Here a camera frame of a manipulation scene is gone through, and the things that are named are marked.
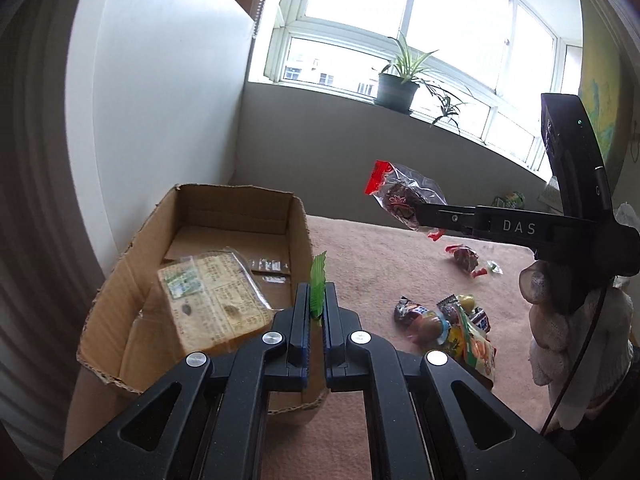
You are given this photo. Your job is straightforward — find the cardboard box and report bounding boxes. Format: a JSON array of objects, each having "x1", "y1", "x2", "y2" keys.
[{"x1": 76, "y1": 183, "x2": 331, "y2": 416}]

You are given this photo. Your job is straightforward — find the pile of assorted snack packets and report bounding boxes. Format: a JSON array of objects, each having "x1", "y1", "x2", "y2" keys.
[{"x1": 394, "y1": 294, "x2": 497, "y2": 391}]

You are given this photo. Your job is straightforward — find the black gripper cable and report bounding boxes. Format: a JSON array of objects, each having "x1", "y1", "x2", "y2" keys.
[{"x1": 539, "y1": 280, "x2": 613, "y2": 436}]

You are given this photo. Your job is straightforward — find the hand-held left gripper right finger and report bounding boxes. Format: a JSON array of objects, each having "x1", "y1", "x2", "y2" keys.
[{"x1": 322, "y1": 284, "x2": 581, "y2": 480}]

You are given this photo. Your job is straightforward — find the potted spider plant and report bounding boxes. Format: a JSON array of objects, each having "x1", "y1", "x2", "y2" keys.
[{"x1": 372, "y1": 30, "x2": 473, "y2": 133}]

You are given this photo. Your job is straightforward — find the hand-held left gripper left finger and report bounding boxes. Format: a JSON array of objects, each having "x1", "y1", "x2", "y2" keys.
[{"x1": 52, "y1": 284, "x2": 311, "y2": 480}]

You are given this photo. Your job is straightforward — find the pink blanket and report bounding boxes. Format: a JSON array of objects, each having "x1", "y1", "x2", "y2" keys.
[{"x1": 65, "y1": 215, "x2": 640, "y2": 480}]

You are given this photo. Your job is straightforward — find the beige snack packet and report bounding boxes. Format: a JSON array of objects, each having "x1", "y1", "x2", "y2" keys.
[{"x1": 157, "y1": 247, "x2": 281, "y2": 356}]

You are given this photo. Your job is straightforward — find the red clear snack packet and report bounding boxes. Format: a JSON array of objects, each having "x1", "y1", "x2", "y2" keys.
[
  {"x1": 445, "y1": 244, "x2": 488, "y2": 278},
  {"x1": 364, "y1": 160, "x2": 448, "y2": 241}
]

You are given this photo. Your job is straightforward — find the white framed window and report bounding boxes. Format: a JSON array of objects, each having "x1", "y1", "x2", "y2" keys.
[{"x1": 247, "y1": 0, "x2": 586, "y2": 176}]

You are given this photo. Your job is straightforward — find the wall map poster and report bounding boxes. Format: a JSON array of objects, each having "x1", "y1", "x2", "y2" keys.
[{"x1": 577, "y1": 0, "x2": 626, "y2": 171}]

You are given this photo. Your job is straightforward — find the green snack packet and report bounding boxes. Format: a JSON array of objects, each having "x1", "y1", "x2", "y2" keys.
[{"x1": 309, "y1": 251, "x2": 328, "y2": 321}]

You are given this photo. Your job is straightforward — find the white cabinet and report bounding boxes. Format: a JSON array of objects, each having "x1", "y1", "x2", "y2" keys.
[{"x1": 65, "y1": 0, "x2": 256, "y2": 281}]

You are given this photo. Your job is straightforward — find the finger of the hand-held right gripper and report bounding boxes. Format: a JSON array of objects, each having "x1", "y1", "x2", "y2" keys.
[{"x1": 415, "y1": 202, "x2": 493, "y2": 236}]

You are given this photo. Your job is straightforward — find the person's right hand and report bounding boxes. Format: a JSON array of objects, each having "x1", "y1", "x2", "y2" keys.
[{"x1": 519, "y1": 259, "x2": 635, "y2": 406}]

